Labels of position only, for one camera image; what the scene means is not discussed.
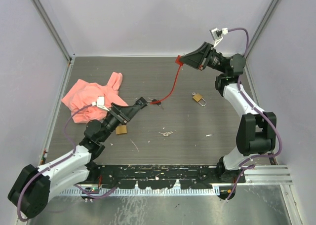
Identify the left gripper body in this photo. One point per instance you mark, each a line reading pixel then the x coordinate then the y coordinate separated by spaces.
pixel 113 112

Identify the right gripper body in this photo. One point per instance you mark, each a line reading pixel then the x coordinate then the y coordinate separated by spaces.
pixel 205 59

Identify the red cable seal lock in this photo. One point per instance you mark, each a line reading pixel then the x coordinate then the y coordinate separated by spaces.
pixel 180 64

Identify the large brass padlock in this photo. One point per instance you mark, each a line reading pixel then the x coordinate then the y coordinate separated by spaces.
pixel 122 129

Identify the black-headed key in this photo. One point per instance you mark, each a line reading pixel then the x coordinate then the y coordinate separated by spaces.
pixel 157 102

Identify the black padlock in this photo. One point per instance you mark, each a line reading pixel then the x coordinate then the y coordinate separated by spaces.
pixel 141 102

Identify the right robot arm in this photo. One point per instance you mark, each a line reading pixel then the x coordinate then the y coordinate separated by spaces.
pixel 256 135

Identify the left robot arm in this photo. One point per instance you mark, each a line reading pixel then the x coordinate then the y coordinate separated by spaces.
pixel 36 186

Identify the silver brass lock keys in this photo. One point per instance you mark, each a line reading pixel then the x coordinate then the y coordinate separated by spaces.
pixel 166 134

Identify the pink cloth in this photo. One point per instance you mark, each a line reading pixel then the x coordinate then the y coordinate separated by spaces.
pixel 80 97

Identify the small brass padlock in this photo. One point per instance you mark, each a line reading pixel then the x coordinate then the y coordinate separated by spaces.
pixel 199 99

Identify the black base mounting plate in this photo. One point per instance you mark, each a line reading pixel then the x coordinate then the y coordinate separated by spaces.
pixel 160 176

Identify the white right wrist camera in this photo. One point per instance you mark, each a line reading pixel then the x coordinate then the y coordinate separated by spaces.
pixel 217 35

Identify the slotted cable duct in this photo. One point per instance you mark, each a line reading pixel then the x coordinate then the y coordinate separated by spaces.
pixel 176 191

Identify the aluminium frame rail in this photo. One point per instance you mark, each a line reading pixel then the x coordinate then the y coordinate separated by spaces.
pixel 260 175

